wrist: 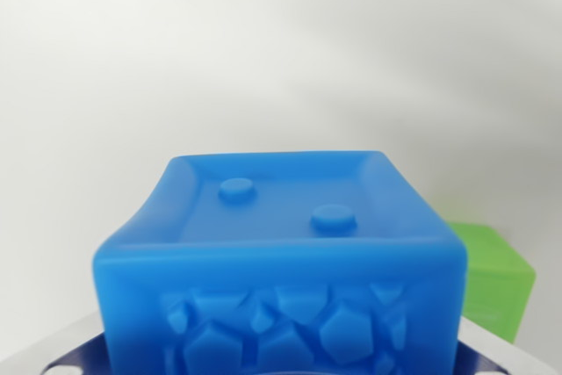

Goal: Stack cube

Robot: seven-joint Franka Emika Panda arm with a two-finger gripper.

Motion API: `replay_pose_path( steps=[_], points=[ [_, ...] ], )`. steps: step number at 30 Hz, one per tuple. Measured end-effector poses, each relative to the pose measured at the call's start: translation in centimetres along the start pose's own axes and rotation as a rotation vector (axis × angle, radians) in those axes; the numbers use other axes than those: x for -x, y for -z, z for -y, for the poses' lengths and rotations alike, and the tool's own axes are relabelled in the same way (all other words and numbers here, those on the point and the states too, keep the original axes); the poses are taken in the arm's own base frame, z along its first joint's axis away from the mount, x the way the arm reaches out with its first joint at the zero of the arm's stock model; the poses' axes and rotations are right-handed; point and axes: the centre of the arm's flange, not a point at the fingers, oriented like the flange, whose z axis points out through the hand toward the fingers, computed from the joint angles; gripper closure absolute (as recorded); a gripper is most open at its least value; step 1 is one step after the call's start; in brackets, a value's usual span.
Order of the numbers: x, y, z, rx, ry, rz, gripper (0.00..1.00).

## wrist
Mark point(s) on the black-padded silver gripper right finger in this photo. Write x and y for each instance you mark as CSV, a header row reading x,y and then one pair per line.
x,y
478,353

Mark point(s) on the black-padded silver gripper left finger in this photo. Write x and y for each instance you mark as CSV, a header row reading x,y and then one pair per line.
x,y
81,353

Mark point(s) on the blue textured cube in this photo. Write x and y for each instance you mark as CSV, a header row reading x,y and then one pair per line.
x,y
276,261

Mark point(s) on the green textured cube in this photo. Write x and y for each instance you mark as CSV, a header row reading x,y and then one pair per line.
x,y
496,278

